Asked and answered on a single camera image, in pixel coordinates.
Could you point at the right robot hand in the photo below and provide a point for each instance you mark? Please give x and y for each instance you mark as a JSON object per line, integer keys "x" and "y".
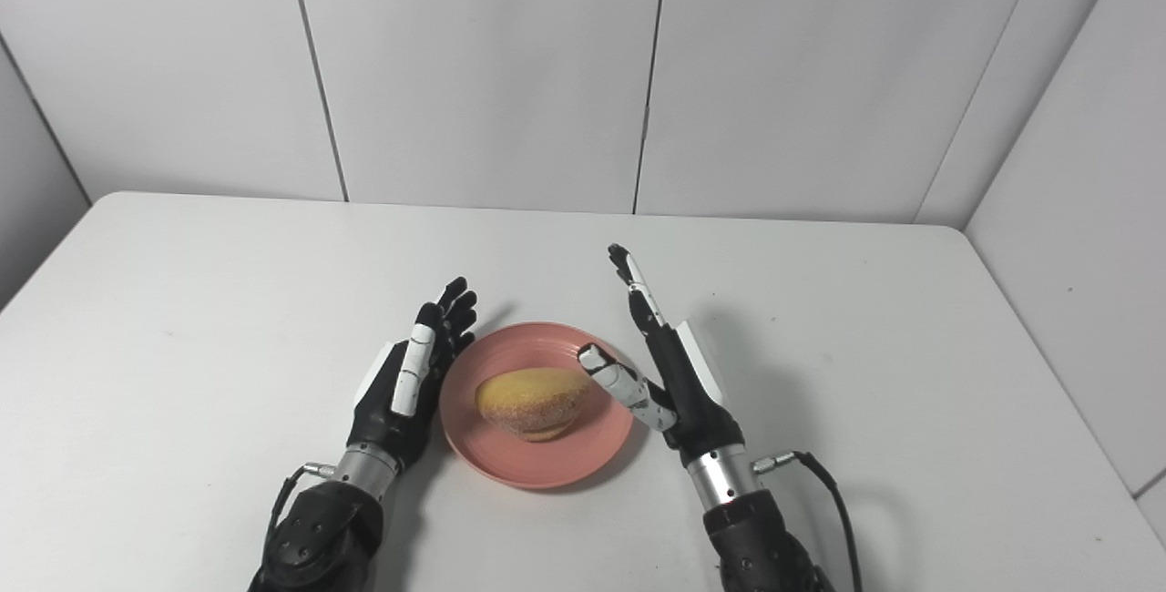
{"x": 674, "y": 382}

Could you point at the pink plate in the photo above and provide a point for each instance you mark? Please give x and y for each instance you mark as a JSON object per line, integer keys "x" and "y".
{"x": 537, "y": 446}

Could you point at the yellow mango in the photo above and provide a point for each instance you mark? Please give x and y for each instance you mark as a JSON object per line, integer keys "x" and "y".
{"x": 533, "y": 401}

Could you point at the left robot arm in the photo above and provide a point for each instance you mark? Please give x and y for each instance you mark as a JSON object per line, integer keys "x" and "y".
{"x": 328, "y": 528}

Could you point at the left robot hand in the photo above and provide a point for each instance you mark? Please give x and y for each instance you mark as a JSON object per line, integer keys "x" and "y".
{"x": 405, "y": 392}

